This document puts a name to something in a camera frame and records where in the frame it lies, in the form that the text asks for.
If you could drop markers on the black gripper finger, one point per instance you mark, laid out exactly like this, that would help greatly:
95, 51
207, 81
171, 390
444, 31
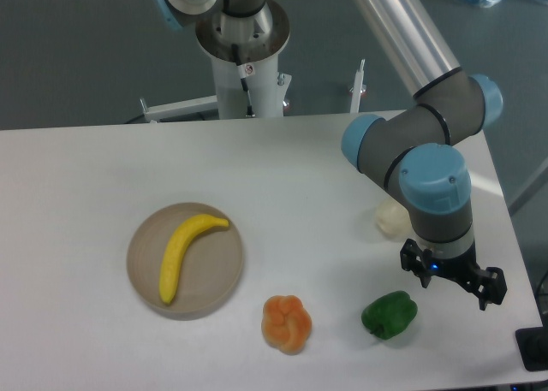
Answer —
417, 260
487, 285

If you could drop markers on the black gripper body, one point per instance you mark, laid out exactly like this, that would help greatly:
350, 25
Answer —
454, 260

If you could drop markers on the yellow banana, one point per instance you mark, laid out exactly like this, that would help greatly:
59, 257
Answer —
176, 249

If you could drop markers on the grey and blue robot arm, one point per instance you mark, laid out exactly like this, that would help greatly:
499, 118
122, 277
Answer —
412, 156

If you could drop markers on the beige round plate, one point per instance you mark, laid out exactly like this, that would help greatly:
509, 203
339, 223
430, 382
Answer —
210, 269

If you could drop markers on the white garlic bulb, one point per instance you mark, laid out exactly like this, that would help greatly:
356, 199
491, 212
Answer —
392, 219

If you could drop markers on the green bell pepper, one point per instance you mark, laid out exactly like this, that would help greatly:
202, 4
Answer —
389, 315

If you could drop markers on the black device at table edge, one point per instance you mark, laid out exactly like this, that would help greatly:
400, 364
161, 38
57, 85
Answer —
532, 344

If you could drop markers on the orange knotted bread roll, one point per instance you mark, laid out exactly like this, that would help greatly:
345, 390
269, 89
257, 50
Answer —
286, 325

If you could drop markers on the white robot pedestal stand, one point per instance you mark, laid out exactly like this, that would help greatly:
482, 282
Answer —
198, 105

